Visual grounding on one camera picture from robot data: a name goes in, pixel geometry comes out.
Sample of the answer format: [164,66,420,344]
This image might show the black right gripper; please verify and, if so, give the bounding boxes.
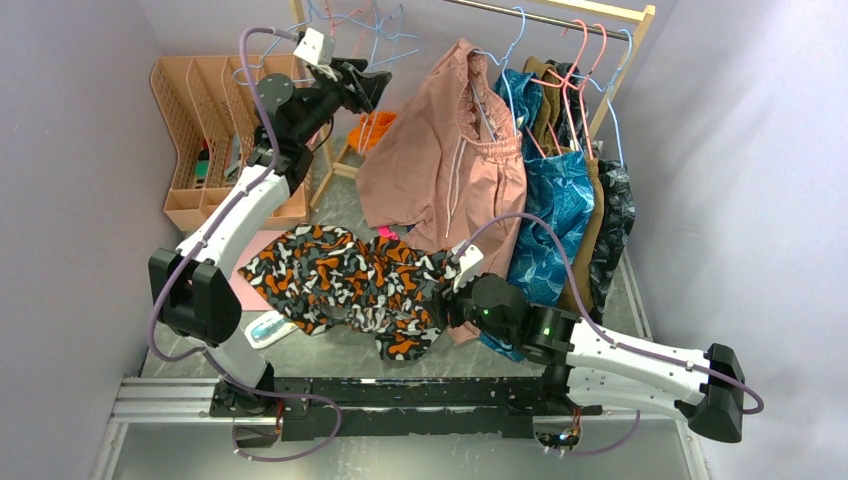
[420,265,516,346]

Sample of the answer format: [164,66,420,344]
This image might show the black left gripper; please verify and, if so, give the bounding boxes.
[295,58,395,145]

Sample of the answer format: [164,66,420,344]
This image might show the orange camouflage shorts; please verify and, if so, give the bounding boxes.
[238,224,458,361]

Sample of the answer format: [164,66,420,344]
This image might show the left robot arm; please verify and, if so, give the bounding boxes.
[147,58,392,416]

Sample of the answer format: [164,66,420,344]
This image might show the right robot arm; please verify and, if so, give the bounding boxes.
[428,274,746,444]

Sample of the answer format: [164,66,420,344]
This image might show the pink hanging shorts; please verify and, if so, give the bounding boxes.
[356,37,529,347]

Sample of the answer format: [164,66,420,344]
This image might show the blue leaf print shorts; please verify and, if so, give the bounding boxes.
[476,69,596,362]

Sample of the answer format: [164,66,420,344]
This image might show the brown hanging shorts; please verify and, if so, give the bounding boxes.
[524,56,604,312]

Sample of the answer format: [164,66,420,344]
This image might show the dark leaf print shorts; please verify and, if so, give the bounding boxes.
[546,60,637,313]

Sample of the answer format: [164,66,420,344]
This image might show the orange knitted object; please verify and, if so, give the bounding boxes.
[347,111,397,154]

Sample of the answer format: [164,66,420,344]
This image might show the pink clip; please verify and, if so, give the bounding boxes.
[377,226,399,240]

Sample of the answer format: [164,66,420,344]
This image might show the peach desk organizer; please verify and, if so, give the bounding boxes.
[149,54,317,232]

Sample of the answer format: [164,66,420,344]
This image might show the white teal stapler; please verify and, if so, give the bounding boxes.
[244,311,299,350]

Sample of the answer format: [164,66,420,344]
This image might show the pink mat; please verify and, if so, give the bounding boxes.
[228,228,286,313]

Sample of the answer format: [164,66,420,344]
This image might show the wooden clothes rack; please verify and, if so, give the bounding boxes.
[309,1,656,208]

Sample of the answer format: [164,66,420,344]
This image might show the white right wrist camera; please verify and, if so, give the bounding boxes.
[451,241,484,293]

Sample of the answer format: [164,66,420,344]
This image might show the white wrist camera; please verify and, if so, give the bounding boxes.
[293,27,335,67]
[451,241,484,293]

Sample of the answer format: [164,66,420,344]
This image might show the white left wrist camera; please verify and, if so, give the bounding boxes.
[293,27,335,67]

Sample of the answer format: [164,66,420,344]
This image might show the pink empty wire hanger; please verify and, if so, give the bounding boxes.
[319,1,397,64]

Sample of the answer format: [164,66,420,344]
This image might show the blue empty wire hanger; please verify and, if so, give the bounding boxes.
[231,1,422,86]

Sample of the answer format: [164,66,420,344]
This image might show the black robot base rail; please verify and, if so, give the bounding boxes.
[209,377,577,441]

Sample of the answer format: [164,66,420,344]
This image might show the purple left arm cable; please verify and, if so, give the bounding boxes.
[145,26,344,465]

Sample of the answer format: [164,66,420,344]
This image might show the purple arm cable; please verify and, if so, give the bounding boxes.
[145,26,344,465]
[450,211,764,458]

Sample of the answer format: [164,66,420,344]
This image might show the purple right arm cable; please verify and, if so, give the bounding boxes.
[450,211,764,458]

